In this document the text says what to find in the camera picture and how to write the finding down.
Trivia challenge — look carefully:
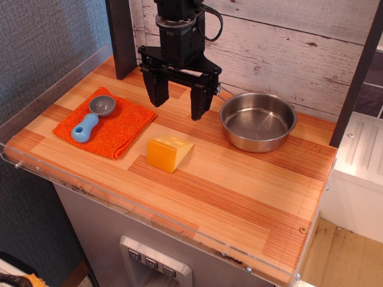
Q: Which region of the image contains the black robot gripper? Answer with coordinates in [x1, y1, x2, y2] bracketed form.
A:
[138, 13, 222, 121]

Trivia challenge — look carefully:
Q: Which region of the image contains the yellow cheese wedge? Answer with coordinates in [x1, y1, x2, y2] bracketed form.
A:
[147, 135, 194, 173]

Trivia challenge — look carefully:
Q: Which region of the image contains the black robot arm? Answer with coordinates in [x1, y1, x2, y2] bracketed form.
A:
[138, 1, 223, 121]

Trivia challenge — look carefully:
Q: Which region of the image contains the stainless steel pot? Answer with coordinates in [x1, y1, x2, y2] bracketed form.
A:
[220, 92, 297, 153]

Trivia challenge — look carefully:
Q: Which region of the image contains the orange knitted cloth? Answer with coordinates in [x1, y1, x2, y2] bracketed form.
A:
[53, 87, 156, 160]

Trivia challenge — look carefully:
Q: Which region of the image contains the blue grey measuring scoop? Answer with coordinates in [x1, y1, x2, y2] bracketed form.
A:
[71, 95, 115, 143]

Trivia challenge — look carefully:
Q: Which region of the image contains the grey toy fridge cabinet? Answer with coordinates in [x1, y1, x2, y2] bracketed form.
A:
[54, 184, 271, 286]

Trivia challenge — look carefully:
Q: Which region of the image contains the silver dispenser button panel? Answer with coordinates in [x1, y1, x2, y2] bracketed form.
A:
[120, 235, 193, 286]

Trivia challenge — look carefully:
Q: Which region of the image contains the orange black object corner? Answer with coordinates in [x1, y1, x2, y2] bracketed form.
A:
[1, 273, 47, 287]

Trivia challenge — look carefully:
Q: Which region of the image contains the dark left vertical post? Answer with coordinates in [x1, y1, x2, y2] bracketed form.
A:
[105, 0, 137, 80]

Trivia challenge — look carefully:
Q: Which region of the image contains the dark vertical post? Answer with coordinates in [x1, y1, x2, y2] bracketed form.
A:
[330, 1, 382, 148]
[105, 0, 137, 80]

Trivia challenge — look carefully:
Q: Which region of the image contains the clear acrylic guard rail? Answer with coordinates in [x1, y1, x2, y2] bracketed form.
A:
[1, 45, 336, 286]

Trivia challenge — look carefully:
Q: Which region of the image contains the dark right vertical post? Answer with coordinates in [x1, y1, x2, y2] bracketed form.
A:
[330, 1, 382, 148]

